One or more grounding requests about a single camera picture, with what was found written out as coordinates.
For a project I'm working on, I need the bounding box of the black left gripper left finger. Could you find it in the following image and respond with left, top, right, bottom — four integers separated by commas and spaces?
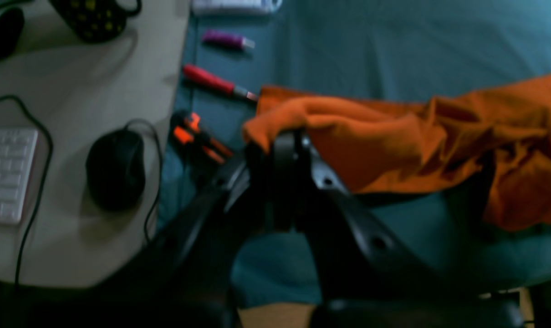
98, 141, 276, 328

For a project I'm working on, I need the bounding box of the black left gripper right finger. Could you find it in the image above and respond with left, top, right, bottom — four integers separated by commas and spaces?
274, 131, 484, 328

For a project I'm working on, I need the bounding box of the orange t-shirt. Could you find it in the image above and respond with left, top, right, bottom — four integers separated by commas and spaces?
242, 74, 551, 232

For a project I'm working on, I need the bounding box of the black computer mouse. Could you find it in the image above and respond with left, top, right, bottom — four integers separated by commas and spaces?
85, 129, 146, 211

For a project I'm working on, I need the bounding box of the orange black utility knife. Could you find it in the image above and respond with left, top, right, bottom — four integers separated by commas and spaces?
171, 111, 234, 165

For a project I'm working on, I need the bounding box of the red screwdriver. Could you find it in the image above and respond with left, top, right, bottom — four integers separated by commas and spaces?
182, 64, 259, 102

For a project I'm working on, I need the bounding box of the white keyboard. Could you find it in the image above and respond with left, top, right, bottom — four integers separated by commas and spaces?
0, 128, 39, 226

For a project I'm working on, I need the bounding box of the blue table cloth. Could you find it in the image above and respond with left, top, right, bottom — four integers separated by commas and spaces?
182, 0, 551, 291

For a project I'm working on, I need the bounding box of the purple glue tube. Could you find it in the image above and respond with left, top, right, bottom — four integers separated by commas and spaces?
202, 30, 255, 51

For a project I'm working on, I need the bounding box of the black yellow dotted mug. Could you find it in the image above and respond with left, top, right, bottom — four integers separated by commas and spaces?
49, 0, 143, 44

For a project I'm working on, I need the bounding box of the white packaged item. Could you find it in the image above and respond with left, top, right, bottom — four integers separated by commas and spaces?
191, 0, 283, 16

